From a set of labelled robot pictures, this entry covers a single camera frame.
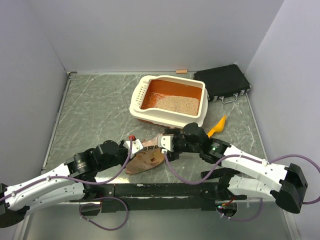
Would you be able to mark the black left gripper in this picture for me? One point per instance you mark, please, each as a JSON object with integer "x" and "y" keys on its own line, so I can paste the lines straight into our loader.
{"x": 122, "y": 146}

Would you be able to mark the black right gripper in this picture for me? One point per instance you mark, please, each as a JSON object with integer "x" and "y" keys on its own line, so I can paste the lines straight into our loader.
{"x": 176, "y": 132}

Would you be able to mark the yellow plastic scoop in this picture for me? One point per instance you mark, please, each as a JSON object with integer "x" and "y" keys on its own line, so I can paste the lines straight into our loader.
{"x": 219, "y": 127}

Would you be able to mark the pink cat litter bag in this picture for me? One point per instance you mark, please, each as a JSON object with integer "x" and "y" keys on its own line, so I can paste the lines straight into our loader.
{"x": 150, "y": 157}

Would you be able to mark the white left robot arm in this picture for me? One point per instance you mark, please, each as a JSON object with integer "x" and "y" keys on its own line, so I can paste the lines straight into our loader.
{"x": 72, "y": 180}

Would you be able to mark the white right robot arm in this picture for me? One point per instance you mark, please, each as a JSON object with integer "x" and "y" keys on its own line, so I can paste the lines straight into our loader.
{"x": 246, "y": 175}

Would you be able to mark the cream orange litter box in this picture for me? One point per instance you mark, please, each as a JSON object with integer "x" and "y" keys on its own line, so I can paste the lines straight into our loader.
{"x": 150, "y": 88}

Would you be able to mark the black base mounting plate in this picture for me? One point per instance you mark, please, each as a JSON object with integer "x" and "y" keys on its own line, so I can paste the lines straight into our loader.
{"x": 160, "y": 196}

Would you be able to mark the black hard case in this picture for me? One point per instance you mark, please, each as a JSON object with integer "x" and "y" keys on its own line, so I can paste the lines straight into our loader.
{"x": 223, "y": 82}

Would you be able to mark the small wooden block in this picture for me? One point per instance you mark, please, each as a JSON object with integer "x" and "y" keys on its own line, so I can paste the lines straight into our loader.
{"x": 181, "y": 71}

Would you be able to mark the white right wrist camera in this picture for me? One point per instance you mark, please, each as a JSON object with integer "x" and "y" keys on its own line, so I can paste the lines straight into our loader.
{"x": 165, "y": 143}

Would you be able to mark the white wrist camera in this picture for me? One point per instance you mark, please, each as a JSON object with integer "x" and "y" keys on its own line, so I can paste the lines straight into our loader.
{"x": 133, "y": 145}
{"x": 165, "y": 143}

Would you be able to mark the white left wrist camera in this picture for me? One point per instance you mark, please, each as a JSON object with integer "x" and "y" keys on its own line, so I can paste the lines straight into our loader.
{"x": 133, "y": 145}

